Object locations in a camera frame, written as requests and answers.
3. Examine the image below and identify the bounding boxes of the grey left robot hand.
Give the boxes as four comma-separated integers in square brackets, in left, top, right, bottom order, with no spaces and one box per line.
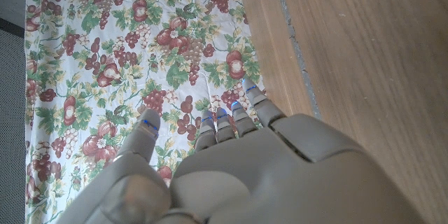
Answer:
[55,78,426,224]

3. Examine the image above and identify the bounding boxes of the fruit print backdrop cloth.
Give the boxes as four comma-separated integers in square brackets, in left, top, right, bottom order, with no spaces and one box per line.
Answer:
[24,0,278,224]

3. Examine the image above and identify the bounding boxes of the grey tape outline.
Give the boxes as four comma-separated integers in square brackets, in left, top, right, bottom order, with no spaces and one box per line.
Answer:
[272,0,322,120]

